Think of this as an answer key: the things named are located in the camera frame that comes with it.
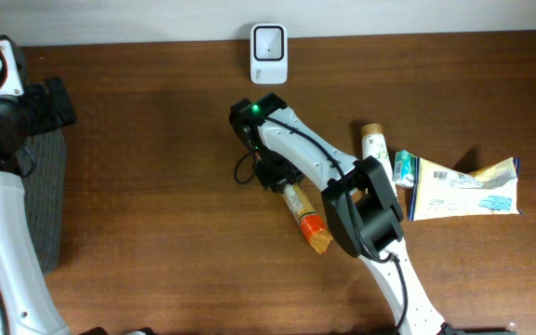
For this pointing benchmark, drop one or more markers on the grey mesh basket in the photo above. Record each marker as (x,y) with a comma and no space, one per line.
(43,160)

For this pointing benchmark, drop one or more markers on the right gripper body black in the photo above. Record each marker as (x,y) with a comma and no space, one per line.
(274,169)

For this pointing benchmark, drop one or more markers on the orange pasta package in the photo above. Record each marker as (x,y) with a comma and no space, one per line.
(312,226)

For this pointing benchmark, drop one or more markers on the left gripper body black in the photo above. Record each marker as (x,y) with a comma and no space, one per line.
(34,111)

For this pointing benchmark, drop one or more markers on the green tissue pack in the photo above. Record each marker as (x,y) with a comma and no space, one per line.
(404,173)

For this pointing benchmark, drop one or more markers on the white tube brown cap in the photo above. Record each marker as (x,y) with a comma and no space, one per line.
(374,144)

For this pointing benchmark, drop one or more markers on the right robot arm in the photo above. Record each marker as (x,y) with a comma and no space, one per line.
(363,213)

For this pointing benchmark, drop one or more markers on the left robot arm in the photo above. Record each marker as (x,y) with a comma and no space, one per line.
(26,306)

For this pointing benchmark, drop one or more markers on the white barcode scanner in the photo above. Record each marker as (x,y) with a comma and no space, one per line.
(268,48)

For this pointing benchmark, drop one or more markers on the yellow white wipes bag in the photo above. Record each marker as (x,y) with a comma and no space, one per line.
(441,192)

